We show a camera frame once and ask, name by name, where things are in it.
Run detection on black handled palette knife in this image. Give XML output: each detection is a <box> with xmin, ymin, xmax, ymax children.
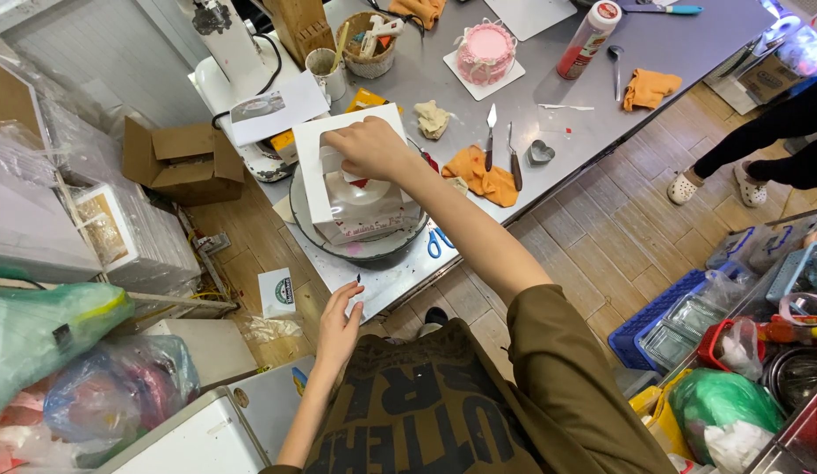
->
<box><xmin>483</xmin><ymin>103</ymin><xmax>499</xmax><ymax>173</ymax></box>

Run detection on wooden knife block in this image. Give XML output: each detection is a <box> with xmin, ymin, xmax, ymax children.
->
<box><xmin>263</xmin><ymin>0</ymin><xmax>337</xmax><ymax>67</ymax></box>

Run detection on teal plastic basket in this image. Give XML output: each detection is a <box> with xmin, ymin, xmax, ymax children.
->
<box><xmin>765</xmin><ymin>241</ymin><xmax>817</xmax><ymax>308</ymax></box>

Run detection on white windowed cake box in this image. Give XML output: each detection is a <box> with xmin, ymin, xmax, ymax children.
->
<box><xmin>292</xmin><ymin>103</ymin><xmax>426</xmax><ymax>246</ymax></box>

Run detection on yellow packet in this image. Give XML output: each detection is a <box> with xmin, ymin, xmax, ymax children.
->
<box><xmin>345</xmin><ymin>87</ymin><xmax>404</xmax><ymax>116</ymax></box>

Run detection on blue plastic crate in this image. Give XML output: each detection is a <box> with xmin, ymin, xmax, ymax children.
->
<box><xmin>607</xmin><ymin>262</ymin><xmax>746</xmax><ymax>373</ymax></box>

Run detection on white glue gun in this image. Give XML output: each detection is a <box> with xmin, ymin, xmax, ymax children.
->
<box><xmin>360</xmin><ymin>16</ymin><xmax>407</xmax><ymax>59</ymax></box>

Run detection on metal spoon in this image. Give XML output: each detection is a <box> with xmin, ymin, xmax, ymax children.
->
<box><xmin>607</xmin><ymin>45</ymin><xmax>626</xmax><ymax>103</ymax></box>

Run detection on white stand mixer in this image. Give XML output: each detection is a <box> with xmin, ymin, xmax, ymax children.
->
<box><xmin>176</xmin><ymin>0</ymin><xmax>331</xmax><ymax>183</ymax></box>

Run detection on open cardboard box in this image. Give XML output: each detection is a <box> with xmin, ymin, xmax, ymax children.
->
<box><xmin>121</xmin><ymin>116</ymin><xmax>246</xmax><ymax>208</ymax></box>

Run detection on plastic wrapped pile of boards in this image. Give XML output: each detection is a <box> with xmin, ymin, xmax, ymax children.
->
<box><xmin>0</xmin><ymin>26</ymin><xmax>105</xmax><ymax>285</ymax></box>

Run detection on red bottle with white cap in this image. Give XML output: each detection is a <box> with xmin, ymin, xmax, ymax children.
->
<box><xmin>556</xmin><ymin>0</ymin><xmax>623</xmax><ymax>81</ymax></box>

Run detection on blue handled scissors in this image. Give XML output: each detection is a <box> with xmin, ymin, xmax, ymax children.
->
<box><xmin>426</xmin><ymin>226</ymin><xmax>457</xmax><ymax>259</ymax></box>

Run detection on white chest appliance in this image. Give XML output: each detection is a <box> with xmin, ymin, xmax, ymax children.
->
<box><xmin>94</xmin><ymin>354</ymin><xmax>318</xmax><ymax>474</ymax></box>

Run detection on paper sheet with photo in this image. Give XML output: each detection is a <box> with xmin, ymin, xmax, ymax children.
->
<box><xmin>228</xmin><ymin>69</ymin><xmax>332</xmax><ymax>147</ymax></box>

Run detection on metal heart cookie cutter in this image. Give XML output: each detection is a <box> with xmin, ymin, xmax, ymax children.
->
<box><xmin>527</xmin><ymin>140</ymin><xmax>557</xmax><ymax>166</ymax></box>

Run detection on printed cardboard carton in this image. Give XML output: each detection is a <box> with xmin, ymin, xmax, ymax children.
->
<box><xmin>737</xmin><ymin>53</ymin><xmax>806</xmax><ymax>107</ymax></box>

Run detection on metal bowl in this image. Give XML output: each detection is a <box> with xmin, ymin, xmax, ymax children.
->
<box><xmin>763</xmin><ymin>345</ymin><xmax>817</xmax><ymax>413</ymax></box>

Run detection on blue handled spatula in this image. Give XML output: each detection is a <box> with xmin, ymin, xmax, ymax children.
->
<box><xmin>622</xmin><ymin>3</ymin><xmax>705</xmax><ymax>16</ymax></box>

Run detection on yellow plastic bag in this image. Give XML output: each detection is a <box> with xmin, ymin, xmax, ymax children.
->
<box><xmin>628</xmin><ymin>367</ymin><xmax>696</xmax><ymax>463</ymax></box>

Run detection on stained orange cloth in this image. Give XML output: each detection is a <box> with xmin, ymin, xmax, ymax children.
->
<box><xmin>441</xmin><ymin>145</ymin><xmax>520</xmax><ymax>209</ymax></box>

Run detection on red plastic basket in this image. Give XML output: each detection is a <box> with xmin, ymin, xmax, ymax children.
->
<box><xmin>696</xmin><ymin>319</ymin><xmax>766</xmax><ymax>373</ymax></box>

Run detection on white card with green logo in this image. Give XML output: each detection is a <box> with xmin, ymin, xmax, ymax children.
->
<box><xmin>257</xmin><ymin>266</ymin><xmax>298</xmax><ymax>321</ymax></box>

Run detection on crumpled beige tissue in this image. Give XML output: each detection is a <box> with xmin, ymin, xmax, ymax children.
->
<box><xmin>413</xmin><ymin>99</ymin><xmax>453</xmax><ymax>141</ymax></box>

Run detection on wrapped stack of white boxes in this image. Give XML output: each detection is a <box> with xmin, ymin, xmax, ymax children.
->
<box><xmin>71</xmin><ymin>176</ymin><xmax>203</xmax><ymax>295</ymax></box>

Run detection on wooden stick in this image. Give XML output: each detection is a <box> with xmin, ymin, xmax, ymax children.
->
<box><xmin>330</xmin><ymin>21</ymin><xmax>350</xmax><ymax>74</ymax></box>

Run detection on large pale green plastic bag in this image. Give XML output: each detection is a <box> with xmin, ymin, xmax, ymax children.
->
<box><xmin>0</xmin><ymin>282</ymin><xmax>137</xmax><ymax>424</ymax></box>

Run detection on square white cake board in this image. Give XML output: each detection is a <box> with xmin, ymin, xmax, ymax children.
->
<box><xmin>443</xmin><ymin>49</ymin><xmax>526</xmax><ymax>102</ymax></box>

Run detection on blue plastic bag of goods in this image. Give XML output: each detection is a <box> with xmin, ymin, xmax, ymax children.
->
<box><xmin>42</xmin><ymin>334</ymin><xmax>202</xmax><ymax>451</ymax></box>

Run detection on person's right hand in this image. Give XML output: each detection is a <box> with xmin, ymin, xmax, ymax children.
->
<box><xmin>322</xmin><ymin>116</ymin><xmax>417</xmax><ymax>187</ymax></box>

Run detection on wooden handled palette knife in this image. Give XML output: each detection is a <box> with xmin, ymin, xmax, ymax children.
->
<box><xmin>506</xmin><ymin>122</ymin><xmax>524</xmax><ymax>192</ymax></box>

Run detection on large white cake board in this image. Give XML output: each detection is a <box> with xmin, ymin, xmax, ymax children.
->
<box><xmin>483</xmin><ymin>0</ymin><xmax>579</xmax><ymax>42</ymax></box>

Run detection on grey cake turntable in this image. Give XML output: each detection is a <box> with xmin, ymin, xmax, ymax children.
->
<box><xmin>289</xmin><ymin>163</ymin><xmax>431</xmax><ymax>262</ymax></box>

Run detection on person's olive printed shirt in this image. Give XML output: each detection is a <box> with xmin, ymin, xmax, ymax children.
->
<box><xmin>258</xmin><ymin>283</ymin><xmax>678</xmax><ymax>474</ymax></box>

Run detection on pink frosted cake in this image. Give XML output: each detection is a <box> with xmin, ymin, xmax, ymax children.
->
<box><xmin>455</xmin><ymin>19</ymin><xmax>518</xmax><ymax>87</ymax></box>

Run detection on white cake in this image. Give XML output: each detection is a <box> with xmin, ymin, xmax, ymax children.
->
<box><xmin>325</xmin><ymin>174</ymin><xmax>410</xmax><ymax>229</ymax></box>

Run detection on black power cable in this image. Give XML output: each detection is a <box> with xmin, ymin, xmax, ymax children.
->
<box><xmin>211</xmin><ymin>32</ymin><xmax>284</xmax><ymax>130</ymax></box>

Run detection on small yellow box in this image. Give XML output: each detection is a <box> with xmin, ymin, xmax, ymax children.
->
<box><xmin>269</xmin><ymin>129</ymin><xmax>300</xmax><ymax>167</ymax></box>

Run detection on white stained cup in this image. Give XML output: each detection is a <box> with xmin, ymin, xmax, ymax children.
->
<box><xmin>305</xmin><ymin>47</ymin><xmax>349</xmax><ymax>101</ymax></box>

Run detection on stack of clear plastic containers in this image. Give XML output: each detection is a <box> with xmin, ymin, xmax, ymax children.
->
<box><xmin>637</xmin><ymin>292</ymin><xmax>733</xmax><ymax>371</ymax></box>

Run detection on person's left hand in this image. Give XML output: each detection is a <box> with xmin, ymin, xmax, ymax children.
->
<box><xmin>314</xmin><ymin>280</ymin><xmax>367</xmax><ymax>377</ymax></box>

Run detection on wicker basket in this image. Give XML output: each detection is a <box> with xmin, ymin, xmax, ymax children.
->
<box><xmin>335</xmin><ymin>11</ymin><xmax>398</xmax><ymax>80</ymax></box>

